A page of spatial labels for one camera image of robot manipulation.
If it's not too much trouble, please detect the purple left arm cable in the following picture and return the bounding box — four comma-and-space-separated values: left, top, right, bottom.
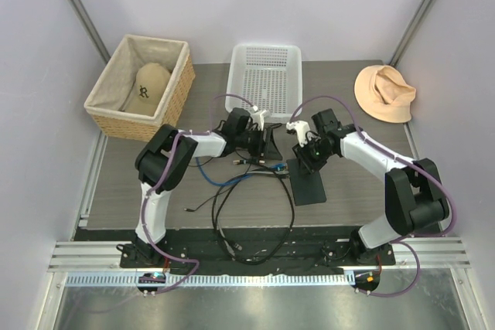
141, 93, 258, 294

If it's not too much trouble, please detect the black network switch box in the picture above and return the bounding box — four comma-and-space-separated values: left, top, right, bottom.
287, 158, 327, 206

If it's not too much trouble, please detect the white slotted cable duct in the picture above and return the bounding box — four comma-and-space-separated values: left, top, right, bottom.
66, 270, 355, 288

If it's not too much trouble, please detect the grey ethernet cable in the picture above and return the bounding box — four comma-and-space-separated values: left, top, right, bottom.
218, 190, 243, 256

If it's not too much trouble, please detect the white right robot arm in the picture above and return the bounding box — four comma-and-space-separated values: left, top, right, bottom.
286, 109, 450, 264

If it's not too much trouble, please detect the black ethernet cable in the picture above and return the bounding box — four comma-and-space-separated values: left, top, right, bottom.
210, 167, 297, 265

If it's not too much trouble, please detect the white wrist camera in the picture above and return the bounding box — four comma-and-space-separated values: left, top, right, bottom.
251, 105, 270, 131
285, 121, 310, 148

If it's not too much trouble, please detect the wicker basket with liner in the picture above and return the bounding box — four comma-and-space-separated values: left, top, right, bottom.
84, 34, 196, 141

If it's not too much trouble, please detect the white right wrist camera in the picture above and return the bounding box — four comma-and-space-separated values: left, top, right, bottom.
285, 121, 310, 148

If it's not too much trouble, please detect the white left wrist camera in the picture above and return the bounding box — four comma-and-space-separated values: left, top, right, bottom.
251, 105, 270, 131

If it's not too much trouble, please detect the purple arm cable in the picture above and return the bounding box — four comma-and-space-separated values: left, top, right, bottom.
289, 94, 459, 300
141, 93, 258, 294

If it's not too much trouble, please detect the peach bucket hat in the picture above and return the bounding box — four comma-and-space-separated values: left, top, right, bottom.
354, 65, 417, 124

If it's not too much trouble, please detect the blue ethernet cable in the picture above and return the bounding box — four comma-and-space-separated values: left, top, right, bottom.
195, 158, 287, 186

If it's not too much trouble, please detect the white plastic mesh basket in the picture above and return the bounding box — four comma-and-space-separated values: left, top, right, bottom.
224, 43, 303, 124

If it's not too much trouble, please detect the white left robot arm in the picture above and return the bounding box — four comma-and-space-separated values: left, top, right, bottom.
131, 108, 282, 267

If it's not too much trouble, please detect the black power cable with plug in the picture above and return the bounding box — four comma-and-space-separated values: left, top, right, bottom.
185, 175, 256, 213

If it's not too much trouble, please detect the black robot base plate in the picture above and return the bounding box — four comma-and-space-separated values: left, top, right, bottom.
74, 226, 395, 275

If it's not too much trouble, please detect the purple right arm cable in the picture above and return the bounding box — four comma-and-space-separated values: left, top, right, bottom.
289, 94, 459, 300

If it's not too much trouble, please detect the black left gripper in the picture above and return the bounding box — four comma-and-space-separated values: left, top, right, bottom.
236, 127, 282, 161

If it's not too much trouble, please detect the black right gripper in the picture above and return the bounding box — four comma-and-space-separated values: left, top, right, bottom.
293, 136, 335, 175

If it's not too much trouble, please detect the beige baseball cap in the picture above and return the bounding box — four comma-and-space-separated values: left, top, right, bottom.
124, 63, 171, 117

